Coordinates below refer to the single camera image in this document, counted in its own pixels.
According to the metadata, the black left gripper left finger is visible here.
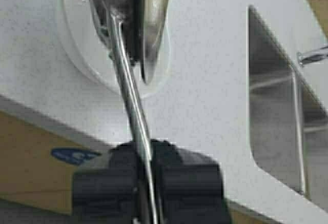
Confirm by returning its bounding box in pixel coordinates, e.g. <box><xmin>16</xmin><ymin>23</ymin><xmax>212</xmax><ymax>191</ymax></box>
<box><xmin>72</xmin><ymin>142</ymin><xmax>143</xmax><ymax>223</ymax></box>

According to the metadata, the dark steel frying pan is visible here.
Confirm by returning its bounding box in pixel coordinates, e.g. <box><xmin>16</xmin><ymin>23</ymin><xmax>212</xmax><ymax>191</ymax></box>
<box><xmin>89</xmin><ymin>0</ymin><xmax>169</xmax><ymax>223</ymax></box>

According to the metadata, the wood island cabinet front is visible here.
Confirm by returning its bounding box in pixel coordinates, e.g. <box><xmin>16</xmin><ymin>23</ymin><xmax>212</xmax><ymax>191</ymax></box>
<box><xmin>1</xmin><ymin>113</ymin><xmax>270</xmax><ymax>223</ymax></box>

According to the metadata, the stainless steel sink basin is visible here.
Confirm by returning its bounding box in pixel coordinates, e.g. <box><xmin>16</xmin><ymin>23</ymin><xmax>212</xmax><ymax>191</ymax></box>
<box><xmin>248</xmin><ymin>6</ymin><xmax>327</xmax><ymax>199</ymax></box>

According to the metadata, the left blue recycle sticker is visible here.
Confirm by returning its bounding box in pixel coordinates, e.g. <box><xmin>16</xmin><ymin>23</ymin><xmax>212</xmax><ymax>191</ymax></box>
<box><xmin>51</xmin><ymin>148</ymin><xmax>101</xmax><ymax>166</ymax></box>

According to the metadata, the silver sink faucet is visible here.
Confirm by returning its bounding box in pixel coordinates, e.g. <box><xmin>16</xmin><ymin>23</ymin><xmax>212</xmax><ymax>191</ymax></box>
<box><xmin>297</xmin><ymin>45</ymin><xmax>327</xmax><ymax>67</ymax></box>

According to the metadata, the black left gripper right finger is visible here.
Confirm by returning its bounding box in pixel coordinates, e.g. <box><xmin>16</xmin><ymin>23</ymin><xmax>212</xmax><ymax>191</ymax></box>
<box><xmin>151</xmin><ymin>139</ymin><xmax>232</xmax><ymax>223</ymax></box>

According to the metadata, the white serving bowl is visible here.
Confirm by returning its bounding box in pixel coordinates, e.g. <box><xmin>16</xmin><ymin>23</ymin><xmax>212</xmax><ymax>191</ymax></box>
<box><xmin>56</xmin><ymin>0</ymin><xmax>172</xmax><ymax>98</ymax></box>

